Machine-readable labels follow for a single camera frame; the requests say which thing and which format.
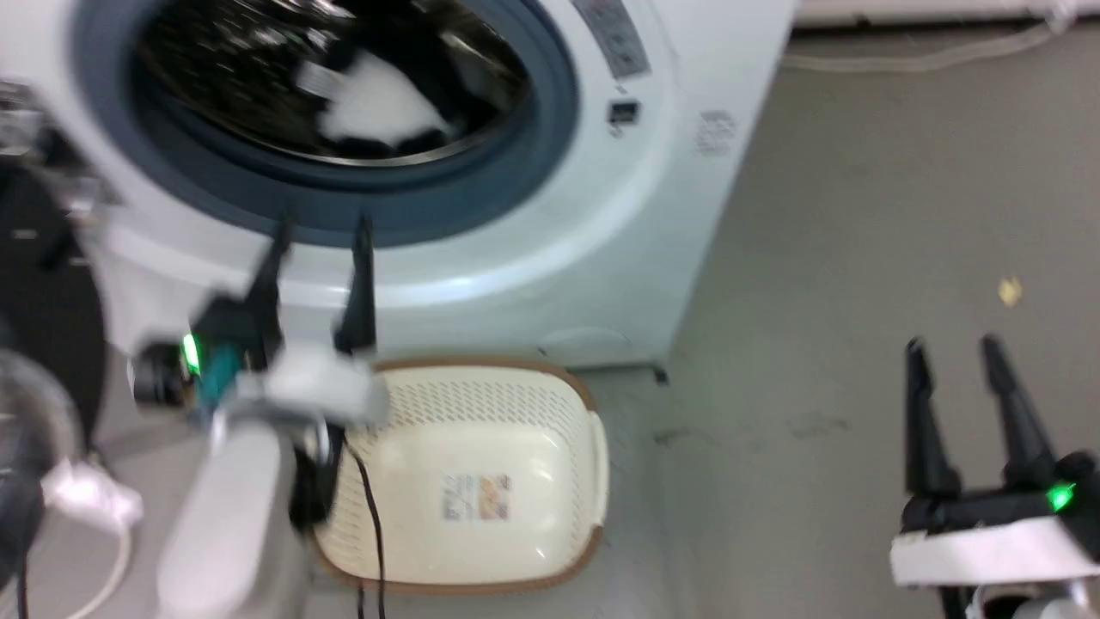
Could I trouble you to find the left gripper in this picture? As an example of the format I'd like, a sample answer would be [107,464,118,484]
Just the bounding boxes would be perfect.
[131,215,389,426]

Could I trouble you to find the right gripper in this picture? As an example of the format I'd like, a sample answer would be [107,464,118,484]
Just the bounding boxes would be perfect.
[889,335,1100,591]

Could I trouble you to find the cream plastic laundry basket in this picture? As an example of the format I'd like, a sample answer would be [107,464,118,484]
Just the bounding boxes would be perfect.
[311,359,612,596]

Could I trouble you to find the dark round washing machine door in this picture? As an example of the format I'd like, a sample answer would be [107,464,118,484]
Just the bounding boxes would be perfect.
[0,79,113,594]

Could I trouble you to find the white front-load washing machine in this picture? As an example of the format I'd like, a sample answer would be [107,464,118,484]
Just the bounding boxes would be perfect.
[0,0,804,372]

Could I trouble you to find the clothes inside drum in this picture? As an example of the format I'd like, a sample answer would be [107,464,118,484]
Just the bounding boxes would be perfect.
[296,47,461,149]

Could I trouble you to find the printed sticker label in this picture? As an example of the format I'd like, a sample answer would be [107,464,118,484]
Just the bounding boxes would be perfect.
[442,472,513,522]

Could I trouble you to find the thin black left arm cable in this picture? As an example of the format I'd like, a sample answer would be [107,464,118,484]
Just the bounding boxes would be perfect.
[342,430,388,619]

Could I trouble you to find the white plug with cord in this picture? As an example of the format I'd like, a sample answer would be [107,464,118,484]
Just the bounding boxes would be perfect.
[39,458,145,619]

